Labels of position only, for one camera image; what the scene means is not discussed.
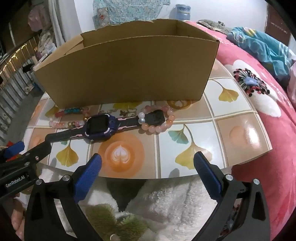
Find teal patterned hanging cloth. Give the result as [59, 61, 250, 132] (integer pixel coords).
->
[92, 0, 171, 27]

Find pink bead bracelet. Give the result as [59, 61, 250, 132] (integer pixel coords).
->
[138, 105, 175, 133]

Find metal railing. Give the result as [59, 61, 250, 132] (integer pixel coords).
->
[0, 35, 58, 139]

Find blue patterned quilt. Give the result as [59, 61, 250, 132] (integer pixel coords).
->
[227, 26, 296, 80]

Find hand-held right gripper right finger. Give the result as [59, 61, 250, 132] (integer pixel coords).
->
[193, 151, 271, 241]

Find brown cardboard box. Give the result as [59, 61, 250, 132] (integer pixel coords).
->
[33, 19, 220, 108]

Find pink hanging garment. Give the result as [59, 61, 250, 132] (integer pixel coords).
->
[28, 5, 47, 31]

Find pale pink and gold bracelet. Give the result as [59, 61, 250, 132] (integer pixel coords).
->
[48, 117, 89, 129]

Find colourful bead bracelet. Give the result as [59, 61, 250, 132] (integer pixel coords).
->
[55, 107, 90, 118]

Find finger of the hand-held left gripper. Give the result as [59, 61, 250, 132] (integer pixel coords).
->
[0, 141, 25, 160]
[0, 134, 52, 172]

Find grey patterned cushion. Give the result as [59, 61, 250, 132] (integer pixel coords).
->
[196, 20, 232, 33]

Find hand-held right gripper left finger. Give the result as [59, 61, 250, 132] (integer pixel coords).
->
[24, 153, 109, 241]

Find purple smart watch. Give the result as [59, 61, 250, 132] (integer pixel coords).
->
[45, 111, 166, 142]

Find brown door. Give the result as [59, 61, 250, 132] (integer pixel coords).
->
[265, 14, 292, 47]

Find pink floral blanket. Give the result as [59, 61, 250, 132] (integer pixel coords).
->
[185, 20, 296, 241]

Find person's left hand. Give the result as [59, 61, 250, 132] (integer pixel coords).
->
[10, 196, 26, 240]

